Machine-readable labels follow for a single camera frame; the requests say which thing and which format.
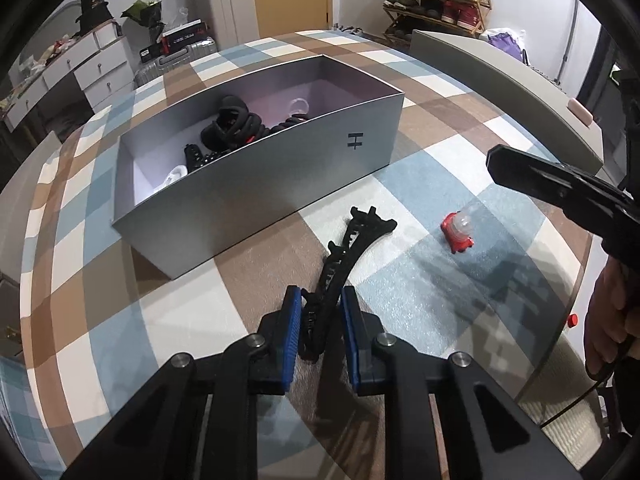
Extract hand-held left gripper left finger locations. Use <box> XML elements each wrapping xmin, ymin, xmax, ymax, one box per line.
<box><xmin>60</xmin><ymin>285</ymin><xmax>304</xmax><ymax>480</ymax></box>

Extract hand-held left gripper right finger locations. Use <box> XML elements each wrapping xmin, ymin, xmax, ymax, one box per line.
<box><xmin>341</xmin><ymin>286</ymin><xmax>586</xmax><ymax>480</ymax></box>

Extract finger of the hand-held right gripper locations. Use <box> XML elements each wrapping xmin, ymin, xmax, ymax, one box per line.
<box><xmin>486</xmin><ymin>145</ymin><xmax>640</xmax><ymax>239</ymax></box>

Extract black curved plastic strap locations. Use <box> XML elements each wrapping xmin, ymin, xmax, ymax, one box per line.
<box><xmin>297</xmin><ymin>205</ymin><xmax>398</xmax><ymax>361</ymax></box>

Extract grey cardboard box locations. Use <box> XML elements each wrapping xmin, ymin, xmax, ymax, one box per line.
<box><xmin>111</xmin><ymin>55</ymin><xmax>405</xmax><ymax>280</ymax></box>

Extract white hair accessory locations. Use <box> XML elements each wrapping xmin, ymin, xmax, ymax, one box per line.
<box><xmin>152</xmin><ymin>165</ymin><xmax>190</xmax><ymax>192</ymax></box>

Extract small black hair claw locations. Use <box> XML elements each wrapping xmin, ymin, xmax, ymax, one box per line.
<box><xmin>184</xmin><ymin>144</ymin><xmax>221</xmax><ymax>166</ymax></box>

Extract black spiral hair tie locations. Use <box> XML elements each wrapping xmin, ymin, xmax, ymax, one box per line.
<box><xmin>270</xmin><ymin>112</ymin><xmax>308</xmax><ymax>133</ymax></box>

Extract person's right hand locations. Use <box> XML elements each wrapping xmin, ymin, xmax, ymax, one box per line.
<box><xmin>585</xmin><ymin>260</ymin><xmax>631</xmax><ymax>381</ymax></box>

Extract purple bag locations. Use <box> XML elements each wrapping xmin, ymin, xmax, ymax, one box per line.
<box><xmin>482</xmin><ymin>30</ymin><xmax>528</xmax><ymax>66</ymax></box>

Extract blue plaid cloth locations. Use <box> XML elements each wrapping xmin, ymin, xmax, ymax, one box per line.
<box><xmin>0</xmin><ymin>355</ymin><xmax>56</xmax><ymax>461</ymax></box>

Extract grey nightstand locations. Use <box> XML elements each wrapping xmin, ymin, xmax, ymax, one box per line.
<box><xmin>0</xmin><ymin>270</ymin><xmax>23</xmax><ymax>361</ymax></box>

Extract silver suitcase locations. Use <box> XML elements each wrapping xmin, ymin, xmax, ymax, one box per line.
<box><xmin>132</xmin><ymin>37</ymin><xmax>221</xmax><ymax>88</ymax></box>

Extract black and red shoebox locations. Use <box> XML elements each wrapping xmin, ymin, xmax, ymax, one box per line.
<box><xmin>160</xmin><ymin>20</ymin><xmax>208</xmax><ymax>56</ymax></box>

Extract white dressing desk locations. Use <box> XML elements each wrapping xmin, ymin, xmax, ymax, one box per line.
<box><xmin>2</xmin><ymin>25</ymin><xmax>133</xmax><ymax>128</ymax></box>

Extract white suitcase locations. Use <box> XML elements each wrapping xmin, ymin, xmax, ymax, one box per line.
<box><xmin>194</xmin><ymin>0</ymin><xmax>261</xmax><ymax>48</ymax></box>

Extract black wrapped bouquet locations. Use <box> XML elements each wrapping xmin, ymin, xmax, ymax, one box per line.
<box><xmin>121</xmin><ymin>0</ymin><xmax>166</xmax><ymax>36</ymax></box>

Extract pile of desk clutter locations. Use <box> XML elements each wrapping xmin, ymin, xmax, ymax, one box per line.
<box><xmin>7</xmin><ymin>32</ymin><xmax>76</xmax><ymax>81</ymax></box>

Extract black bag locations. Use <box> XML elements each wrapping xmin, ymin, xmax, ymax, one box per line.
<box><xmin>75</xmin><ymin>0</ymin><xmax>118</xmax><ymax>36</ymax></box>

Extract arched mirror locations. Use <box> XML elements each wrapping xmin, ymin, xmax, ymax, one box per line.
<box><xmin>10</xmin><ymin>2</ymin><xmax>83</xmax><ymax>76</ymax></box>

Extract black cable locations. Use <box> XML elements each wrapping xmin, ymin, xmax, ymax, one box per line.
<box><xmin>540</xmin><ymin>330</ymin><xmax>633</xmax><ymax>428</ymax></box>

